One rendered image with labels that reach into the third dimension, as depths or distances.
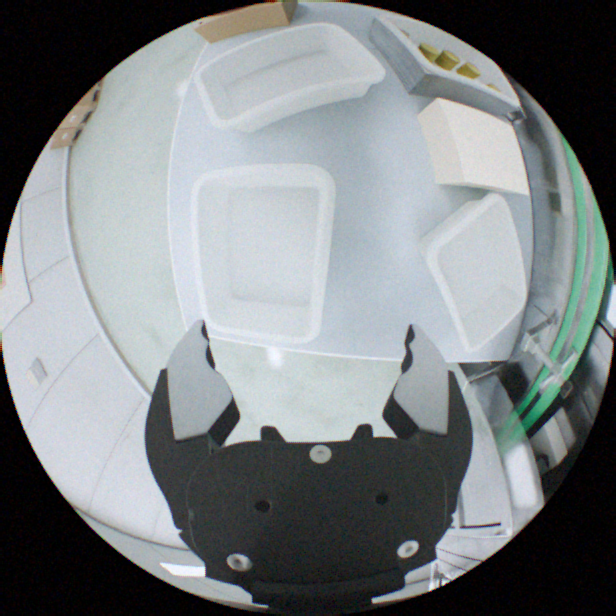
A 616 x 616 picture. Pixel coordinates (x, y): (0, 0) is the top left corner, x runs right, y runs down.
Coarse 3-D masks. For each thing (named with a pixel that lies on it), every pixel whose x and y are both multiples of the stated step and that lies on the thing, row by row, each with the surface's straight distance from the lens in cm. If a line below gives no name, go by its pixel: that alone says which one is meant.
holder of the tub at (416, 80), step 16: (384, 32) 42; (384, 48) 43; (400, 48) 38; (400, 64) 39; (416, 64) 35; (400, 80) 40; (416, 80) 35; (432, 80) 35; (448, 80) 36; (432, 96) 40; (448, 96) 41; (464, 96) 42; (480, 96) 42; (496, 112) 50; (512, 112) 56
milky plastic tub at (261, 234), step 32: (192, 192) 27; (224, 192) 31; (256, 192) 30; (288, 192) 29; (320, 192) 28; (192, 224) 27; (224, 224) 31; (256, 224) 30; (288, 224) 29; (320, 224) 23; (224, 256) 32; (256, 256) 31; (288, 256) 30; (320, 256) 22; (224, 288) 33; (256, 288) 33; (288, 288) 31; (320, 288) 23; (224, 320) 31; (256, 320) 30; (288, 320) 30; (320, 320) 25
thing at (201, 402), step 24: (192, 336) 11; (168, 360) 10; (192, 360) 10; (168, 384) 9; (192, 384) 9; (216, 384) 8; (192, 408) 8; (216, 408) 8; (192, 432) 7; (216, 432) 8
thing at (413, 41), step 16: (384, 16) 43; (400, 32) 38; (416, 32) 48; (432, 32) 49; (416, 48) 36; (448, 48) 54; (464, 48) 55; (432, 64) 34; (480, 64) 54; (464, 80) 36; (480, 80) 54; (496, 80) 51; (496, 96) 42; (512, 96) 49
